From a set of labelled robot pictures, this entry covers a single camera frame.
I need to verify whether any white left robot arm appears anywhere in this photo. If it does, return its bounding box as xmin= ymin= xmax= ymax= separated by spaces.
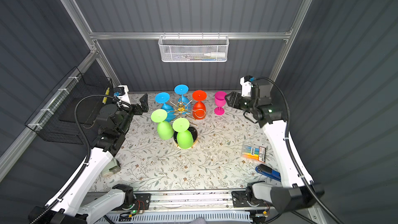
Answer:
xmin=28 ymin=94 xmax=149 ymax=224

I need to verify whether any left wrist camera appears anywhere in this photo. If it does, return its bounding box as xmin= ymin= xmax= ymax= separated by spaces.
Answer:
xmin=114 ymin=85 xmax=131 ymax=104

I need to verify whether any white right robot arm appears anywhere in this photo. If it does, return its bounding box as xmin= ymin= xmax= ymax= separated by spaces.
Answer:
xmin=225 ymin=75 xmax=324 ymax=214

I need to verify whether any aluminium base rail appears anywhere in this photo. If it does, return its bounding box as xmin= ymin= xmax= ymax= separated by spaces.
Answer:
xmin=71 ymin=189 xmax=318 ymax=224

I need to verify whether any floral table mat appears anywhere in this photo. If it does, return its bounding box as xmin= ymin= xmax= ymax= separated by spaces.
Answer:
xmin=90 ymin=91 xmax=278 ymax=192

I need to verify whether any blue stapler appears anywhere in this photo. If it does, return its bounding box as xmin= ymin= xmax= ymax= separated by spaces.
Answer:
xmin=255 ymin=164 xmax=282 ymax=182

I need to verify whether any white tape dispenser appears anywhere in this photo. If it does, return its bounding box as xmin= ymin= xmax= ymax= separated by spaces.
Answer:
xmin=101 ymin=158 xmax=121 ymax=178

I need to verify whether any back blue wine glass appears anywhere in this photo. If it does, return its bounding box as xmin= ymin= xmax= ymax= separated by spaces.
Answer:
xmin=174 ymin=84 xmax=191 ymax=110

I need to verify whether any magenta wine glass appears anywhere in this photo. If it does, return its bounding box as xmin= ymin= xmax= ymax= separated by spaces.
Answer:
xmin=214 ymin=91 xmax=227 ymax=116

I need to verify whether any white wire mesh basket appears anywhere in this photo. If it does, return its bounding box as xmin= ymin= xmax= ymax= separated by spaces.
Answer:
xmin=158 ymin=36 xmax=230 ymax=63

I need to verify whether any gold wine glass rack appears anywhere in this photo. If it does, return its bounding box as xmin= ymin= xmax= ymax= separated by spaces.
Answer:
xmin=169 ymin=99 xmax=207 ymax=149

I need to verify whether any left blue wine glass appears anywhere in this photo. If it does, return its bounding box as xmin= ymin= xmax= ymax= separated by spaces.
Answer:
xmin=155 ymin=92 xmax=175 ymax=122

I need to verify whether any pack of coloured markers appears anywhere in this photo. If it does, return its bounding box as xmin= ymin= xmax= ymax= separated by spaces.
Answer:
xmin=241 ymin=145 xmax=267 ymax=163

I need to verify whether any red wine glass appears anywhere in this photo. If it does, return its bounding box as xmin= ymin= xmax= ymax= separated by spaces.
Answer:
xmin=192 ymin=90 xmax=207 ymax=120

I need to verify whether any left black corrugated cable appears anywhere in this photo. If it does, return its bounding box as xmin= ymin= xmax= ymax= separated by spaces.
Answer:
xmin=30 ymin=94 xmax=125 ymax=224

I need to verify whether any white tube in basket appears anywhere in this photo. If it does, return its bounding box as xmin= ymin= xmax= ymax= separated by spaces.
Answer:
xmin=204 ymin=52 xmax=227 ymax=59

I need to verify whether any green wine glass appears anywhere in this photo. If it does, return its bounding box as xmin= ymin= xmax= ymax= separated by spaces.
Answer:
xmin=172 ymin=118 xmax=194 ymax=149
xmin=151 ymin=109 xmax=174 ymax=140

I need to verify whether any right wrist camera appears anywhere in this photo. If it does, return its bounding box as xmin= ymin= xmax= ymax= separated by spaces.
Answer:
xmin=240 ymin=75 xmax=255 ymax=97

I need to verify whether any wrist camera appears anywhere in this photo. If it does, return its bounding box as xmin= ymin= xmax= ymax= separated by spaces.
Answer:
xmin=240 ymin=75 xmax=255 ymax=97
xmin=114 ymin=85 xmax=131 ymax=104

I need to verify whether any blue wine glass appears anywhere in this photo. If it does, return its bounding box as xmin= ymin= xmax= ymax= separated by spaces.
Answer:
xmin=155 ymin=92 xmax=175 ymax=122
xmin=174 ymin=84 xmax=191 ymax=110

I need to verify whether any black wire basket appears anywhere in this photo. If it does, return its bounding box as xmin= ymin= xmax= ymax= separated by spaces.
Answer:
xmin=25 ymin=69 xmax=113 ymax=145

